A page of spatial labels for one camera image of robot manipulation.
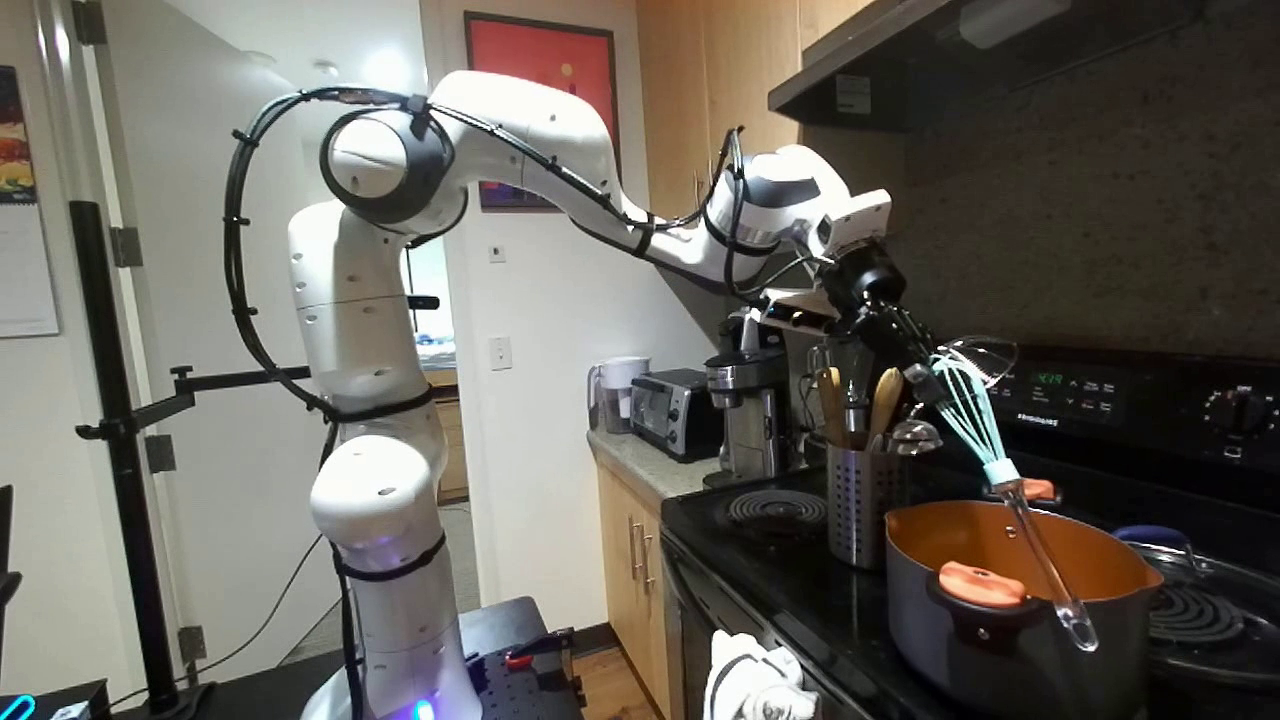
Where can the wooden upper cabinet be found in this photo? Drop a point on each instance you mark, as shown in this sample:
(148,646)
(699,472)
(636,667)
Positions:
(720,82)

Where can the colourful wall picture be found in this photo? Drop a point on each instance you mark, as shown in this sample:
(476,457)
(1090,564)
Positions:
(18,134)

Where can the grey pot orange inside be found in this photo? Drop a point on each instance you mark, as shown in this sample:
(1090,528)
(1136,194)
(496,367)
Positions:
(1015,662)

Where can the black toaster oven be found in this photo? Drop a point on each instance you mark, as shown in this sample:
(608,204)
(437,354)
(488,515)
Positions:
(679,416)

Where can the wooden cabinet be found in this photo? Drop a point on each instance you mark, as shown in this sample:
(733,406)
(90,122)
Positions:
(632,573)
(720,82)

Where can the red framed picture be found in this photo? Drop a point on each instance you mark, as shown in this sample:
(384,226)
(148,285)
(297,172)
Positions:
(543,63)

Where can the small steel spoon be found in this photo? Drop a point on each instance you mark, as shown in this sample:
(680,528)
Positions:
(912,437)

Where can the steel coffee machine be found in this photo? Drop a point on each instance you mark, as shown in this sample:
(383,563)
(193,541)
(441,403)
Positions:
(749,412)

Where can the wooden spoon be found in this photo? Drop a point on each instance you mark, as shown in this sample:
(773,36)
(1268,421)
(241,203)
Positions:
(887,403)

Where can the teal silicone whisk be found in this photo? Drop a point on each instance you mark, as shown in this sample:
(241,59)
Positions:
(980,434)

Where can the white hanging towel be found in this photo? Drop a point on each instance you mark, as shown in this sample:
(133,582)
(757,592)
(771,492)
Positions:
(753,683)

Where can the black device cyan light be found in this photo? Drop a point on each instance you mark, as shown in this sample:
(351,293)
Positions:
(54,700)

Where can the wooden spatula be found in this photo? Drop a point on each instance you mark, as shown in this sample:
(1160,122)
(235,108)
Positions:
(833,406)

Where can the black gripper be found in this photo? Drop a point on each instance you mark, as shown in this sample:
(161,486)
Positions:
(873,303)

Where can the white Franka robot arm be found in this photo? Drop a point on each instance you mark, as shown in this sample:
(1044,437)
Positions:
(383,584)

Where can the white countertop container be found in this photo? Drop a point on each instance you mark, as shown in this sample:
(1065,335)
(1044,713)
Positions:
(616,394)

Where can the white light switch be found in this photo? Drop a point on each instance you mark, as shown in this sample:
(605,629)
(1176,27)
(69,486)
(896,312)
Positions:
(500,354)

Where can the dark range hood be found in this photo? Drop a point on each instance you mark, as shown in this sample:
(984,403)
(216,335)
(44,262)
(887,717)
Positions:
(934,55)

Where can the black electric stove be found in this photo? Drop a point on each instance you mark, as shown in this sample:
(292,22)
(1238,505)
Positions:
(800,584)

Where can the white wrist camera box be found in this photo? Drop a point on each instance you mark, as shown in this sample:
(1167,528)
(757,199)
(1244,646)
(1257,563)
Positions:
(860,217)

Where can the black camera stand pole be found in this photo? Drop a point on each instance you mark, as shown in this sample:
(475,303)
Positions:
(119,452)

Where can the wooden lower cabinet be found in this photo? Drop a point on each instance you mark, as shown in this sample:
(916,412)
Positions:
(632,573)

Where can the glass pan lid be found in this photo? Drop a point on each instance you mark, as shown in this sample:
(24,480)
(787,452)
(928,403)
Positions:
(1215,613)

